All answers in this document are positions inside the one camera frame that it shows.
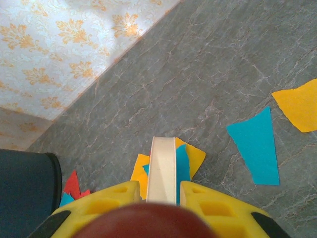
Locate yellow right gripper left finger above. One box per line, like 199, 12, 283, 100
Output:
28, 180, 141, 238

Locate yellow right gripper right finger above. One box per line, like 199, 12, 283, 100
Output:
179, 180, 291, 238

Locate yellow paper scrap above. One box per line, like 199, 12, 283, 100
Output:
130, 153, 151, 200
271, 78, 317, 133
174, 137, 207, 180

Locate red paper scrap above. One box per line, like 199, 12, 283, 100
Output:
63, 170, 92, 199

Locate dark blue waste bin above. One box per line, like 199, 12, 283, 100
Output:
0, 148, 62, 238

